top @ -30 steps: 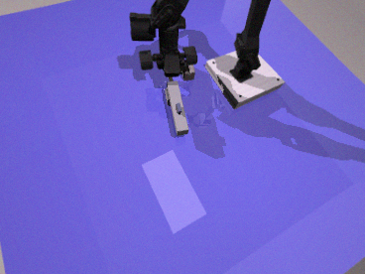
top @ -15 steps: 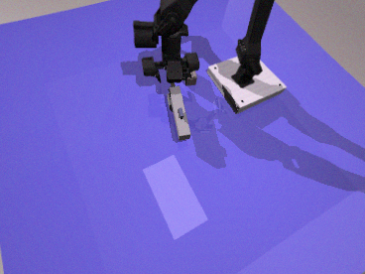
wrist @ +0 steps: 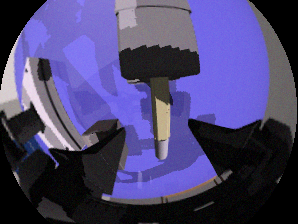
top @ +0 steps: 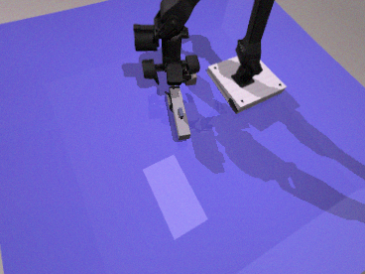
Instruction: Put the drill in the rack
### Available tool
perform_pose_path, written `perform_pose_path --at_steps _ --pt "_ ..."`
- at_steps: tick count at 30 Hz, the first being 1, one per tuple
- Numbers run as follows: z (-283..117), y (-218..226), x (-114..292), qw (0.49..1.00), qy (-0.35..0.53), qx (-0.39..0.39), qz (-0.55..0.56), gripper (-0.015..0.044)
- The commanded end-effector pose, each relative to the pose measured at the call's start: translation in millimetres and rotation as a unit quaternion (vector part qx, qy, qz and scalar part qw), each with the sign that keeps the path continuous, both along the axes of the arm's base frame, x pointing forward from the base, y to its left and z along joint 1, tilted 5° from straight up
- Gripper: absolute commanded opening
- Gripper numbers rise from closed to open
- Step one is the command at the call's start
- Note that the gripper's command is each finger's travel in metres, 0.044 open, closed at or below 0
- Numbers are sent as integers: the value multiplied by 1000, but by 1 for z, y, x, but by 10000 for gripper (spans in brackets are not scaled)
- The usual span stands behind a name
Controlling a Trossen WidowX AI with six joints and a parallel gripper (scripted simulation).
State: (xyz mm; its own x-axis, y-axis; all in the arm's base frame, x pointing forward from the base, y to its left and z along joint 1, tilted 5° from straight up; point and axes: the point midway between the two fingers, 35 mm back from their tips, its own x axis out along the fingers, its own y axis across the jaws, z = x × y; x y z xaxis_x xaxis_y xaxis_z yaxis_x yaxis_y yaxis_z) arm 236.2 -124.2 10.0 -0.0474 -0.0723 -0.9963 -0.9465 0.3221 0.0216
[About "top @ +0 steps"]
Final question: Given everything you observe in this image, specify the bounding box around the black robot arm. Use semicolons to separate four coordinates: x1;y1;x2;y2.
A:
133;0;275;88

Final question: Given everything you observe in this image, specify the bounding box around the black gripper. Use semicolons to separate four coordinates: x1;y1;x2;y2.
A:
142;50;200;85

